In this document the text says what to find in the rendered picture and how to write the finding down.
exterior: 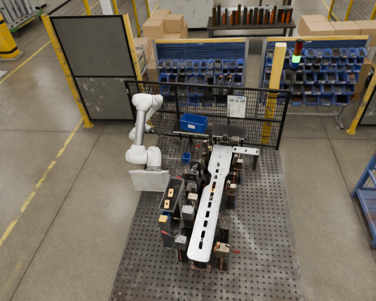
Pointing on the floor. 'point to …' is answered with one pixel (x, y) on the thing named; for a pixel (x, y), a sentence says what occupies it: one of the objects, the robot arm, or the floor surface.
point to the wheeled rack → (21, 20)
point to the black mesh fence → (212, 107)
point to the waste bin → (364, 89)
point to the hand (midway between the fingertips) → (164, 137)
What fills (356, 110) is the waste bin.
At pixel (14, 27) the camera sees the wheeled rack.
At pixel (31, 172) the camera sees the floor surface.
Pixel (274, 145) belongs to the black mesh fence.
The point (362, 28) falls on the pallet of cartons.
